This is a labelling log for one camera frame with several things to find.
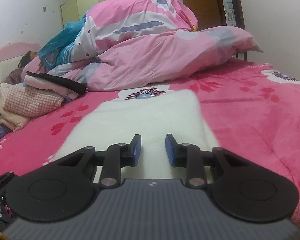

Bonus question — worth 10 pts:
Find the cream white fleece sweater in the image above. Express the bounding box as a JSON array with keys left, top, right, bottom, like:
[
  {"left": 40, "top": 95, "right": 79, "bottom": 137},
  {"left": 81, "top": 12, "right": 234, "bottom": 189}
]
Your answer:
[{"left": 54, "top": 90, "right": 219, "bottom": 179}]

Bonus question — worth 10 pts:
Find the stack of folded clothes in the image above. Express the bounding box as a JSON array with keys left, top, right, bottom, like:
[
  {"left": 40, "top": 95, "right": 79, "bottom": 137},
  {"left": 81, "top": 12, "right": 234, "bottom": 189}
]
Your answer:
[{"left": 0, "top": 75, "right": 79, "bottom": 140}]

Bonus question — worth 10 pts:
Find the pink floral bed blanket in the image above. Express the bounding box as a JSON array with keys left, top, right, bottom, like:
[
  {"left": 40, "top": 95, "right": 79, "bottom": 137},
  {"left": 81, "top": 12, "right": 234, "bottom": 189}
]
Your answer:
[{"left": 0, "top": 59, "right": 300, "bottom": 224}]

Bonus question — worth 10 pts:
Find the black folded garment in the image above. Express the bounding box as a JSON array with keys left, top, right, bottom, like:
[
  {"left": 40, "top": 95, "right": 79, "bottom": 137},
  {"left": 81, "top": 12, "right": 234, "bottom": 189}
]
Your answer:
[{"left": 26, "top": 71, "right": 88, "bottom": 95}]

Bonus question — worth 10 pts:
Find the pink padded headboard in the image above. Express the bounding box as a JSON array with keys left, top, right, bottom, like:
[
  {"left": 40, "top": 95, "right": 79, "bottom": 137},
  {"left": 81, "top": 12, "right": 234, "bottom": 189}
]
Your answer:
[{"left": 0, "top": 42, "right": 40, "bottom": 84}]

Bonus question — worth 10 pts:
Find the pink patterned duvet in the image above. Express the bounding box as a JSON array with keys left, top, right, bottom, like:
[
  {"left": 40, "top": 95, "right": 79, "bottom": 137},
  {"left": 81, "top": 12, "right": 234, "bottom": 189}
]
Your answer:
[{"left": 21, "top": 0, "right": 260, "bottom": 92}]

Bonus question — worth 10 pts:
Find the dark wooden door frame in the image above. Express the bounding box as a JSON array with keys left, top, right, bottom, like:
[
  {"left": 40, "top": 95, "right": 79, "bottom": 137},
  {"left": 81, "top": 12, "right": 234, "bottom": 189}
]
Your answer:
[{"left": 177, "top": 0, "right": 248, "bottom": 61}]

